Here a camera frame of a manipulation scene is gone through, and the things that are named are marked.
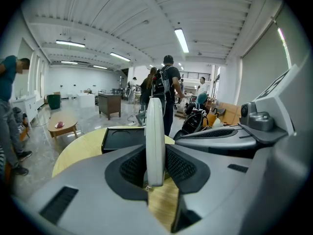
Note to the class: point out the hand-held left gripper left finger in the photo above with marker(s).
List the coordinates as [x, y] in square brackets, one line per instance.
[110, 209]

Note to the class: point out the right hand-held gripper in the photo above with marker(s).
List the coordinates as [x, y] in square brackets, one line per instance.
[276, 111]

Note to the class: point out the green bin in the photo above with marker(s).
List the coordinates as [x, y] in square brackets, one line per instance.
[53, 101]

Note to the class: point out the striped blanket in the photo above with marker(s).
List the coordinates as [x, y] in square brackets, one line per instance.
[1, 155]

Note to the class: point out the grey roller blind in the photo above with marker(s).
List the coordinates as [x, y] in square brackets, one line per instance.
[264, 65]

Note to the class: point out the long ceiling light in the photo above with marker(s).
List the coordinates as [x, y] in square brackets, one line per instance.
[181, 40]
[100, 67]
[119, 56]
[70, 43]
[69, 62]

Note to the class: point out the small pink object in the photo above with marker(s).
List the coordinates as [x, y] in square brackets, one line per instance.
[59, 125]

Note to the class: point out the black metal railing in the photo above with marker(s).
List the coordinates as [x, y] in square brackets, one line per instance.
[195, 75]

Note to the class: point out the black box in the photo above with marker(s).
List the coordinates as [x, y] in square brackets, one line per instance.
[122, 141]

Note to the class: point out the oval wooden coffee table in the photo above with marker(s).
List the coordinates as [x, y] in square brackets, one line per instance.
[62, 127]

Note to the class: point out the dark wooden cabinet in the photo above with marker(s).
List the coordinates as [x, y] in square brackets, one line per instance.
[110, 104]

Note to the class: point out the white round plate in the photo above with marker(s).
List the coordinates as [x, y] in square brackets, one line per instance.
[155, 141]

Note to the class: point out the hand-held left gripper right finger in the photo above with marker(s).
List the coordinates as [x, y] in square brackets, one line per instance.
[232, 192]

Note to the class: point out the white sink cabinet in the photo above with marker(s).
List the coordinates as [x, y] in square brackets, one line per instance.
[25, 108]

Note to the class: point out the black grey backpack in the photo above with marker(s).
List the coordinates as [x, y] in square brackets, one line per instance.
[160, 81]

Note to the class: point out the white pedestal block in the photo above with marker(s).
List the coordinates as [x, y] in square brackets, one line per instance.
[85, 100]

